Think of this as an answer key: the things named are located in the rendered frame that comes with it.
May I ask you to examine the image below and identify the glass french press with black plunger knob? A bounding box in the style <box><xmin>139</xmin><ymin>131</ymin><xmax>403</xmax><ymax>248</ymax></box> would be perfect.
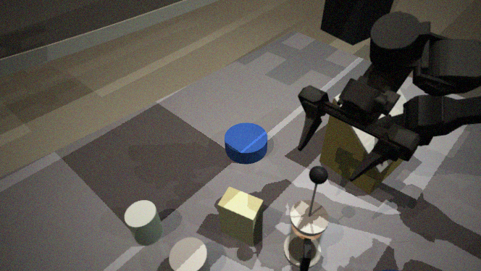
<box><xmin>284</xmin><ymin>166</ymin><xmax>329</xmax><ymax>271</ymax></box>

